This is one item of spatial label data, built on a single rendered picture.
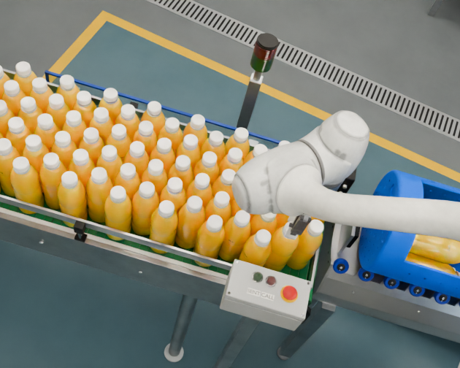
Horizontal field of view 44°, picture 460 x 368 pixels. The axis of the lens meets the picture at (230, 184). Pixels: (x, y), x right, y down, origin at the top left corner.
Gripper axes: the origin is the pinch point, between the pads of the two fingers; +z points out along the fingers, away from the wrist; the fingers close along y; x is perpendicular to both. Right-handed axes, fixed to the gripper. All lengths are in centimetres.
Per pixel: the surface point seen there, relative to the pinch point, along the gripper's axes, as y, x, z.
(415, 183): 17.9, -27.3, -7.0
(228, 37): 179, 43, 115
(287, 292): -16.5, -2.4, 4.4
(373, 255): 1.0, -22.8, 5.7
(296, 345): 4, -26, 94
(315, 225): 3.7, -6.0, 4.3
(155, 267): -10.2, 31.6, 28.3
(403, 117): 158, -67, 115
